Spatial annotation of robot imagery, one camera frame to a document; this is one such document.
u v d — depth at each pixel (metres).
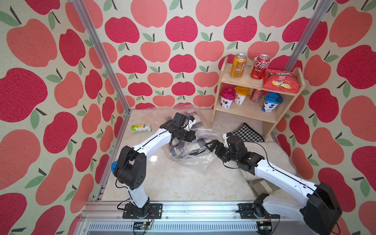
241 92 0.88
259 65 0.70
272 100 0.84
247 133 1.01
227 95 0.86
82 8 0.70
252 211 0.68
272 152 0.91
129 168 0.47
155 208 0.75
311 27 0.77
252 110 0.94
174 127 0.69
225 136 0.76
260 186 0.80
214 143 0.72
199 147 0.93
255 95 0.93
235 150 0.62
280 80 0.70
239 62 0.70
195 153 0.94
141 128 1.04
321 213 0.39
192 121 0.80
